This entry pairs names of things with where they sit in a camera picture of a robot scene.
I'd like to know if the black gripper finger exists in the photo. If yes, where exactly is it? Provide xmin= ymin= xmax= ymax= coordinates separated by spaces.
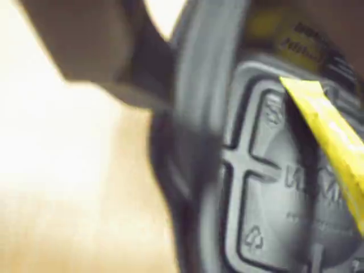
xmin=252 ymin=0 xmax=364 ymax=94
xmin=16 ymin=0 xmax=177 ymax=111

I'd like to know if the yellow instant coffee stick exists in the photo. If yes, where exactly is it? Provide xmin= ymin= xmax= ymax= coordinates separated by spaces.
xmin=278 ymin=75 xmax=364 ymax=237

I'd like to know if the black square plastic bowl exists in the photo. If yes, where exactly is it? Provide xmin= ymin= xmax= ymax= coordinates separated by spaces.
xmin=147 ymin=0 xmax=364 ymax=273

